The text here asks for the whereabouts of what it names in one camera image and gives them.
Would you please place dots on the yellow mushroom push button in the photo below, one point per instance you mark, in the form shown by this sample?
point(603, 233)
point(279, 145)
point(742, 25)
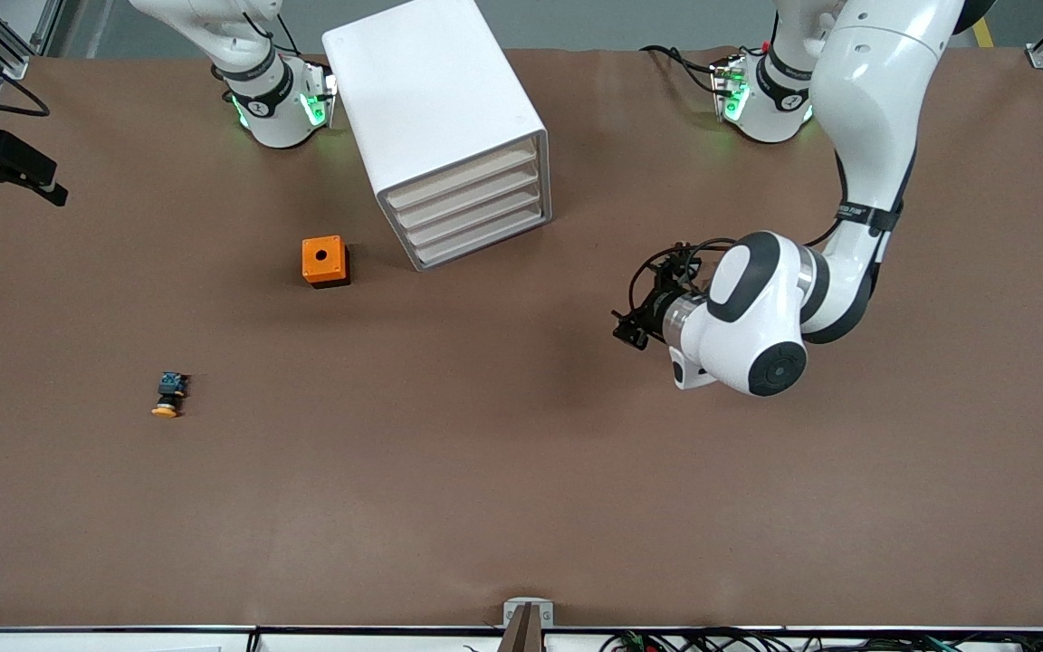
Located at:
point(168, 396)

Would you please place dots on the grey metal mounting bracket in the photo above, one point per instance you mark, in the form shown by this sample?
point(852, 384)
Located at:
point(546, 616)

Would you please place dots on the white table edge rail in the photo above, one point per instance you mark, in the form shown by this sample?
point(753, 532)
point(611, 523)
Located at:
point(78, 643)

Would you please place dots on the brown tapered post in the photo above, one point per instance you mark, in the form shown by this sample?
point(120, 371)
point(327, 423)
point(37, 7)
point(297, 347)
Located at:
point(526, 634)

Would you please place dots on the orange box with hole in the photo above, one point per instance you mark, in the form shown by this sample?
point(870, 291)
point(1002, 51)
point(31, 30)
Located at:
point(322, 258)

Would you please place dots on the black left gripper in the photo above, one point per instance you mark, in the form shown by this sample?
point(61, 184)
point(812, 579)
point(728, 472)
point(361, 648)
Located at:
point(649, 313)

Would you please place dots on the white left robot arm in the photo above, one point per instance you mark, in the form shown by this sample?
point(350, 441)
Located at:
point(865, 91)

